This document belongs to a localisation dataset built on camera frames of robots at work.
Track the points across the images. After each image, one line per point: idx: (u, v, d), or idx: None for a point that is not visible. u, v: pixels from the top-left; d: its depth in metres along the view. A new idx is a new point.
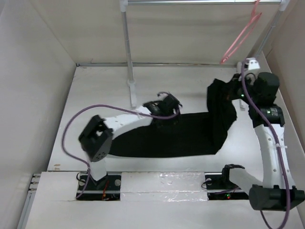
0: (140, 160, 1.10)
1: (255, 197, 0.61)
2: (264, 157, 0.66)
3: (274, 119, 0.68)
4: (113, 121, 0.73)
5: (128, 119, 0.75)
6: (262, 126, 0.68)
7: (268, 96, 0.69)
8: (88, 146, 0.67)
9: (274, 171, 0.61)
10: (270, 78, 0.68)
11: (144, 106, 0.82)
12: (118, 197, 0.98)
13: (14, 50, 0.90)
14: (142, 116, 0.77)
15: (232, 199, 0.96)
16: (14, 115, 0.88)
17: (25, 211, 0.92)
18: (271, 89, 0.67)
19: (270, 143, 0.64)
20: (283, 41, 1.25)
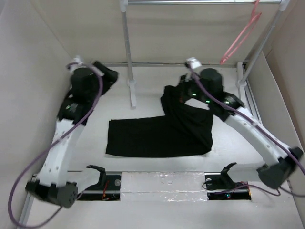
0: (141, 160, 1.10)
1: (269, 180, 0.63)
2: (252, 142, 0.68)
3: (235, 106, 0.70)
4: (48, 173, 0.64)
5: (56, 155, 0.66)
6: (230, 116, 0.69)
7: (219, 89, 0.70)
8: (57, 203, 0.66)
9: (269, 147, 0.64)
10: (210, 71, 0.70)
11: (60, 119, 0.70)
12: (118, 197, 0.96)
13: (14, 51, 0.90)
14: (67, 137, 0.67)
15: (232, 199, 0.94)
16: (14, 116, 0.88)
17: (25, 210, 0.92)
18: (219, 82, 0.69)
19: (249, 126, 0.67)
20: (283, 41, 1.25)
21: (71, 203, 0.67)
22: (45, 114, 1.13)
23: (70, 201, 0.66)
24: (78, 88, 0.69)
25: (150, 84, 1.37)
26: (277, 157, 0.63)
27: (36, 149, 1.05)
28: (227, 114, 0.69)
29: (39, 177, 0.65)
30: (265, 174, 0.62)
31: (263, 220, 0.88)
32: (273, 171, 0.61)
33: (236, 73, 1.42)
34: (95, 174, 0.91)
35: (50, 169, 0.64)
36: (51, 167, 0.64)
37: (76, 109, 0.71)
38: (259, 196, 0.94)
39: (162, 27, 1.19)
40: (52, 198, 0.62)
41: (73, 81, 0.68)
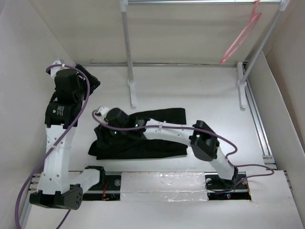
0: (140, 161, 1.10)
1: (202, 156, 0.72)
2: (171, 140, 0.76)
3: (145, 122, 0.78)
4: (49, 182, 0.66)
5: (54, 163, 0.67)
6: (145, 131, 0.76)
7: (127, 119, 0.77)
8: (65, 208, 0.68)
9: (180, 133, 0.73)
10: (112, 111, 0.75)
11: (49, 125, 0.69)
12: (118, 197, 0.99)
13: (14, 50, 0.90)
14: (61, 143, 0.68)
15: (232, 199, 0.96)
16: (14, 115, 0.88)
17: (25, 210, 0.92)
18: (123, 114, 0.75)
19: (158, 131, 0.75)
20: (282, 41, 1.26)
21: (78, 205, 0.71)
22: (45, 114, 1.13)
23: (76, 203, 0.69)
24: (64, 88, 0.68)
25: (150, 84, 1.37)
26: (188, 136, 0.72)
27: (36, 149, 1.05)
28: (142, 133, 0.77)
29: (41, 188, 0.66)
30: (196, 154, 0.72)
31: (263, 220, 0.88)
32: (195, 149, 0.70)
33: (236, 73, 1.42)
34: (95, 175, 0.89)
35: (50, 177, 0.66)
36: (52, 176, 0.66)
37: (63, 110, 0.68)
38: (259, 196, 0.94)
39: (162, 27, 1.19)
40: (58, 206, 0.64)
41: (58, 83, 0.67)
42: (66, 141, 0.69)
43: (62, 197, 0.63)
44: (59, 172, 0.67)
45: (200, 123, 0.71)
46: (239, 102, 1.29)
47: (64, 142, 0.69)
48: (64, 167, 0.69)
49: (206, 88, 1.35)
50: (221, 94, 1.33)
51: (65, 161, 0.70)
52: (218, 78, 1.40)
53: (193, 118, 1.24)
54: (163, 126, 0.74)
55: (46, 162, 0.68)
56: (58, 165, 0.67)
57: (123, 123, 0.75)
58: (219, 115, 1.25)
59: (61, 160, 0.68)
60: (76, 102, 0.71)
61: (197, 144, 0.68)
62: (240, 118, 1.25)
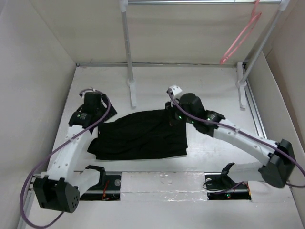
0: (139, 162, 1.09)
1: (274, 179, 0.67)
2: (244, 148, 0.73)
3: (218, 119, 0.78)
4: (57, 169, 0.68)
5: (66, 154, 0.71)
6: (216, 129, 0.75)
7: (200, 109, 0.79)
8: (59, 206, 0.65)
9: (257, 146, 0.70)
10: (188, 96, 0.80)
11: (71, 124, 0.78)
12: (118, 197, 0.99)
13: (14, 51, 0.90)
14: (77, 138, 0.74)
15: (232, 199, 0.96)
16: (14, 116, 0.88)
17: (25, 210, 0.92)
18: (198, 105, 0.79)
19: (233, 134, 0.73)
20: (282, 41, 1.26)
21: (72, 208, 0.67)
22: (45, 114, 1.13)
23: (73, 202, 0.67)
24: (90, 101, 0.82)
25: (150, 83, 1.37)
26: (267, 153, 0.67)
27: (36, 149, 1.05)
28: (212, 129, 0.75)
29: (47, 173, 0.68)
30: (268, 174, 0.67)
31: (263, 220, 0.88)
32: (270, 168, 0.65)
33: (236, 73, 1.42)
34: (96, 174, 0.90)
35: (59, 165, 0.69)
36: (61, 163, 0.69)
37: (87, 115, 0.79)
38: (259, 196, 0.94)
39: (162, 27, 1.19)
40: (57, 194, 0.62)
41: (86, 98, 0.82)
42: (82, 138, 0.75)
43: (65, 183, 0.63)
44: (69, 163, 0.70)
45: (286, 143, 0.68)
46: (239, 102, 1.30)
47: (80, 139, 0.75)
48: (73, 161, 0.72)
49: (206, 88, 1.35)
50: (221, 94, 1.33)
51: (76, 156, 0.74)
52: (218, 78, 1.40)
53: None
54: (240, 130, 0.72)
55: (60, 152, 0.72)
56: (69, 156, 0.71)
57: (195, 111, 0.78)
58: None
59: (73, 152, 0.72)
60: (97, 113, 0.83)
61: (276, 164, 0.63)
62: (240, 118, 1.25)
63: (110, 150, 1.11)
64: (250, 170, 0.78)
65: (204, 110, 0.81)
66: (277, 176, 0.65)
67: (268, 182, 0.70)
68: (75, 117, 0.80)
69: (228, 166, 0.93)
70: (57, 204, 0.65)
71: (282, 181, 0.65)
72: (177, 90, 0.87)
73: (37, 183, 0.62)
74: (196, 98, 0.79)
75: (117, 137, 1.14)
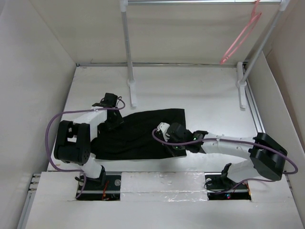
0: (140, 163, 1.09)
1: (267, 172, 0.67)
2: (229, 152, 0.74)
3: (203, 136, 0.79)
4: (82, 119, 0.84)
5: (89, 115, 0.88)
6: (202, 144, 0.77)
7: (186, 133, 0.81)
8: (73, 150, 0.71)
9: (238, 146, 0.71)
10: (172, 125, 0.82)
11: (94, 106, 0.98)
12: (118, 197, 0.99)
13: (13, 51, 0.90)
14: (99, 110, 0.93)
15: (232, 199, 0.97)
16: (14, 115, 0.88)
17: (25, 210, 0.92)
18: (181, 129, 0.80)
19: (216, 144, 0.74)
20: (283, 41, 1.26)
21: (83, 161, 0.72)
22: (46, 114, 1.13)
23: (85, 152, 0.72)
24: (110, 98, 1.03)
25: (150, 83, 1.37)
26: (248, 150, 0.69)
27: (36, 149, 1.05)
28: (201, 147, 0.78)
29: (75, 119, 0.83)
30: (260, 169, 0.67)
31: (264, 220, 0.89)
32: (257, 163, 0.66)
33: (236, 73, 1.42)
34: (99, 168, 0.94)
35: (83, 118, 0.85)
36: (86, 118, 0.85)
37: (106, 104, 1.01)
38: (259, 196, 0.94)
39: (162, 27, 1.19)
40: (79, 134, 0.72)
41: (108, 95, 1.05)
42: (103, 112, 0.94)
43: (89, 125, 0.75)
44: (91, 119, 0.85)
45: (263, 136, 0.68)
46: (239, 102, 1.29)
47: (101, 111, 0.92)
48: (93, 123, 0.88)
49: (206, 88, 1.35)
50: (221, 94, 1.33)
51: (95, 121, 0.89)
52: (218, 78, 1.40)
53: (193, 118, 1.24)
54: (221, 139, 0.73)
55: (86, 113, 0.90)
56: (93, 115, 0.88)
57: (182, 136, 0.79)
58: (220, 115, 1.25)
59: (96, 114, 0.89)
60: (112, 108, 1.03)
61: (258, 157, 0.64)
62: (240, 118, 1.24)
63: (110, 149, 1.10)
64: (246, 166, 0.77)
65: (189, 132, 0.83)
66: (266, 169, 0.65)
67: (267, 177, 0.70)
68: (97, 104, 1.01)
69: (227, 167, 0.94)
70: (72, 148, 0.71)
71: (273, 172, 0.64)
72: (165, 126, 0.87)
73: (64, 122, 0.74)
74: (179, 125, 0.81)
75: (117, 137, 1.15)
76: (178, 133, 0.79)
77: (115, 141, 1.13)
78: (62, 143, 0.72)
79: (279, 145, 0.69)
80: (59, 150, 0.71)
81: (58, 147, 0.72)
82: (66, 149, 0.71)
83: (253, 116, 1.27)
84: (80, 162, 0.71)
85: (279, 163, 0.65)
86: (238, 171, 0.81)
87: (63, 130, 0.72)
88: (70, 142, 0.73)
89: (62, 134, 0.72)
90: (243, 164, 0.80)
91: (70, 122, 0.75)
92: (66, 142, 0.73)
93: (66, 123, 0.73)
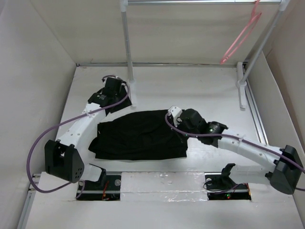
0: (140, 163, 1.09)
1: (282, 185, 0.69)
2: (248, 156, 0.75)
3: (221, 130, 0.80)
4: (70, 137, 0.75)
5: (79, 126, 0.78)
6: (219, 139, 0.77)
7: (201, 122, 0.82)
8: (63, 172, 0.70)
9: (262, 153, 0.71)
10: (187, 111, 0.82)
11: (90, 102, 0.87)
12: (118, 197, 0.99)
13: (13, 51, 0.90)
14: (93, 114, 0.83)
15: (232, 199, 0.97)
16: (14, 115, 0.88)
17: (25, 210, 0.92)
18: (197, 117, 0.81)
19: (237, 143, 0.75)
20: (282, 41, 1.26)
21: (76, 179, 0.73)
22: (46, 114, 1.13)
23: (76, 172, 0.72)
24: (110, 85, 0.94)
25: (150, 83, 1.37)
26: (272, 161, 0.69)
27: (36, 149, 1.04)
28: (216, 140, 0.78)
29: (60, 139, 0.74)
30: (276, 181, 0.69)
31: (264, 220, 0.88)
32: (277, 175, 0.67)
33: (236, 73, 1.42)
34: (99, 172, 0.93)
35: (71, 133, 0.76)
36: (74, 132, 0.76)
37: (105, 98, 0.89)
38: (259, 196, 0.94)
39: (163, 27, 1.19)
40: (66, 160, 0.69)
41: (107, 82, 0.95)
42: (97, 114, 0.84)
43: (74, 149, 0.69)
44: (81, 133, 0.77)
45: (290, 150, 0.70)
46: (239, 102, 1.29)
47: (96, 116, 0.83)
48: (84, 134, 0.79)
49: (206, 88, 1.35)
50: (221, 93, 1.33)
51: (87, 130, 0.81)
52: (219, 78, 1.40)
53: None
54: (243, 139, 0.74)
55: (76, 122, 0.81)
56: (82, 128, 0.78)
57: (196, 124, 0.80)
58: (220, 115, 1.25)
59: (87, 124, 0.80)
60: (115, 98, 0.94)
61: (282, 171, 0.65)
62: (240, 118, 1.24)
63: (110, 149, 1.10)
64: (255, 173, 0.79)
65: (204, 121, 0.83)
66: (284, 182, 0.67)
67: (277, 188, 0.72)
68: (94, 97, 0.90)
69: (228, 167, 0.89)
70: (62, 170, 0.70)
71: (289, 187, 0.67)
72: (176, 110, 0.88)
73: (50, 143, 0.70)
74: (195, 112, 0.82)
75: (117, 137, 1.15)
76: (192, 121, 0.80)
77: (115, 141, 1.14)
78: (51, 164, 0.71)
79: (299, 162, 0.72)
80: (50, 169, 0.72)
81: (48, 167, 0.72)
82: (56, 170, 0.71)
83: (253, 116, 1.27)
84: (71, 181, 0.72)
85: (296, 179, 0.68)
86: (242, 174, 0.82)
87: (49, 152, 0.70)
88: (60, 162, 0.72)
89: (50, 157, 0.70)
90: (249, 170, 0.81)
91: (57, 143, 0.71)
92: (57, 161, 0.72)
93: (52, 146, 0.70)
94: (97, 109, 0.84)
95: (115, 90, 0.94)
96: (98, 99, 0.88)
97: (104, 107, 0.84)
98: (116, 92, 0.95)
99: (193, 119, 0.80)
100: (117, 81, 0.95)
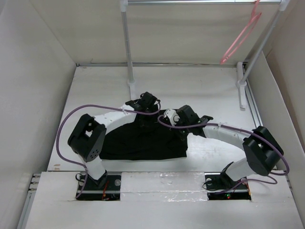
0: (140, 163, 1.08)
1: (256, 165, 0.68)
2: (228, 140, 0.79)
3: (208, 121, 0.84)
4: (103, 119, 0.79)
5: (115, 115, 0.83)
6: (204, 127, 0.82)
7: (193, 116, 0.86)
8: (85, 145, 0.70)
9: (236, 134, 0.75)
10: (181, 106, 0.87)
11: (127, 103, 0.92)
12: (118, 197, 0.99)
13: (13, 51, 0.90)
14: (127, 113, 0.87)
15: (232, 199, 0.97)
16: (13, 115, 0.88)
17: (25, 210, 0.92)
18: (189, 111, 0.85)
19: (216, 129, 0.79)
20: (282, 41, 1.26)
21: (89, 158, 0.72)
22: (46, 114, 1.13)
23: (94, 151, 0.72)
24: (147, 99, 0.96)
25: (150, 83, 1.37)
26: (243, 138, 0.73)
27: (36, 149, 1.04)
28: (202, 130, 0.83)
29: (95, 117, 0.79)
30: (250, 161, 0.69)
31: (263, 220, 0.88)
32: (248, 152, 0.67)
33: (236, 73, 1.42)
34: (102, 171, 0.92)
35: (106, 117, 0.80)
36: (108, 116, 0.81)
37: (139, 107, 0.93)
38: (259, 196, 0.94)
39: (163, 27, 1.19)
40: (93, 135, 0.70)
41: (146, 96, 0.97)
42: (130, 114, 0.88)
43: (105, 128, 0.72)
44: (113, 121, 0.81)
45: (262, 129, 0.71)
46: (239, 102, 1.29)
47: (129, 114, 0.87)
48: (113, 125, 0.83)
49: (206, 88, 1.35)
50: (221, 93, 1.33)
51: (116, 124, 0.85)
52: (218, 77, 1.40)
53: None
54: (222, 124, 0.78)
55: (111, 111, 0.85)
56: (116, 117, 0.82)
57: (188, 118, 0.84)
58: (219, 114, 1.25)
59: (120, 117, 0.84)
60: (146, 110, 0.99)
61: (250, 146, 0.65)
62: (240, 118, 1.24)
63: (110, 149, 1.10)
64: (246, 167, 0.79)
65: (197, 115, 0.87)
66: (256, 160, 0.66)
67: (256, 171, 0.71)
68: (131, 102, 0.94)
69: (228, 165, 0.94)
70: (83, 143, 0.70)
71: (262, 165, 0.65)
72: (170, 112, 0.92)
73: (86, 116, 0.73)
74: (188, 107, 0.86)
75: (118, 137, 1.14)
76: (184, 115, 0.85)
77: (116, 141, 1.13)
78: (77, 135, 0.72)
79: (277, 143, 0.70)
80: (73, 140, 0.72)
81: (72, 137, 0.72)
82: (79, 141, 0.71)
83: (253, 116, 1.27)
84: (85, 159, 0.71)
85: (271, 159, 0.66)
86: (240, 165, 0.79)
87: (82, 122, 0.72)
88: (86, 136, 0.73)
89: (80, 127, 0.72)
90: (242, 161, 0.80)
91: (91, 118, 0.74)
92: (82, 135, 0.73)
93: (87, 118, 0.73)
94: (131, 110, 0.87)
95: (148, 104, 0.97)
96: (134, 105, 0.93)
97: (136, 111, 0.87)
98: (149, 106, 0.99)
99: (185, 114, 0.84)
100: (154, 99, 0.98)
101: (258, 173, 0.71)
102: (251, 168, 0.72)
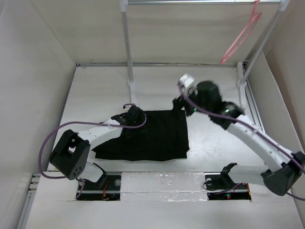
0: (139, 163, 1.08)
1: (276, 186, 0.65)
2: (256, 150, 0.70)
3: (238, 115, 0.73)
4: (87, 134, 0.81)
5: (100, 130, 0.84)
6: (232, 123, 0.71)
7: (218, 99, 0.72)
8: (66, 163, 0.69)
9: (272, 151, 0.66)
10: (206, 83, 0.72)
11: (112, 118, 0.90)
12: (118, 197, 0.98)
13: (12, 51, 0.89)
14: (113, 127, 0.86)
15: (232, 199, 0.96)
16: (13, 115, 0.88)
17: (25, 210, 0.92)
18: (216, 92, 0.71)
19: (250, 133, 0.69)
20: (283, 41, 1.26)
21: (72, 176, 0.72)
22: (45, 114, 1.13)
23: (76, 169, 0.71)
24: (133, 112, 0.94)
25: (150, 83, 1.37)
26: (280, 162, 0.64)
27: (36, 149, 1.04)
28: (228, 122, 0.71)
29: (79, 132, 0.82)
30: (271, 181, 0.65)
31: (263, 220, 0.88)
32: (277, 176, 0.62)
33: (236, 73, 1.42)
34: (99, 174, 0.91)
35: (90, 132, 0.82)
36: (92, 132, 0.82)
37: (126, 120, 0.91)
38: (259, 196, 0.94)
39: (163, 27, 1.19)
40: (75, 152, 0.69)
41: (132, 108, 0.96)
42: (116, 129, 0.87)
43: (88, 144, 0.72)
44: (97, 136, 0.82)
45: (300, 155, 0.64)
46: (239, 102, 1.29)
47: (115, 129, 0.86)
48: (100, 139, 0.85)
49: None
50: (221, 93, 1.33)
51: (103, 138, 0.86)
52: (218, 77, 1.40)
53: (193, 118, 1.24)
54: (258, 132, 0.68)
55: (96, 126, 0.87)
56: (100, 132, 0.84)
57: (212, 100, 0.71)
58: None
59: (105, 132, 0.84)
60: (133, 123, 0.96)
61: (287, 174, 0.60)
62: None
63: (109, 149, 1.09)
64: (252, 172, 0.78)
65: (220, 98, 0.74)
66: (280, 185, 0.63)
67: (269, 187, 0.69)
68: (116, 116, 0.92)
69: (230, 165, 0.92)
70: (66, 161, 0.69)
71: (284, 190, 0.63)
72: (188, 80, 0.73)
73: (68, 132, 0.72)
74: (215, 87, 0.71)
75: None
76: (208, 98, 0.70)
77: None
78: (59, 151, 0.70)
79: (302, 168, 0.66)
80: (54, 156, 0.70)
81: (54, 154, 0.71)
82: (61, 160, 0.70)
83: (253, 116, 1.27)
84: (68, 176, 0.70)
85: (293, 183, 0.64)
86: (241, 173, 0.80)
87: (64, 139, 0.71)
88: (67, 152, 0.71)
89: (62, 143, 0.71)
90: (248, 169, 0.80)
91: (75, 134, 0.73)
92: (64, 151, 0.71)
93: (69, 133, 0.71)
94: (116, 124, 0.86)
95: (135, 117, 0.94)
96: (120, 119, 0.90)
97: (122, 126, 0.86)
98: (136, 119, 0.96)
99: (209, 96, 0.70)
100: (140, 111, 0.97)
101: (269, 189, 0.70)
102: (263, 182, 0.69)
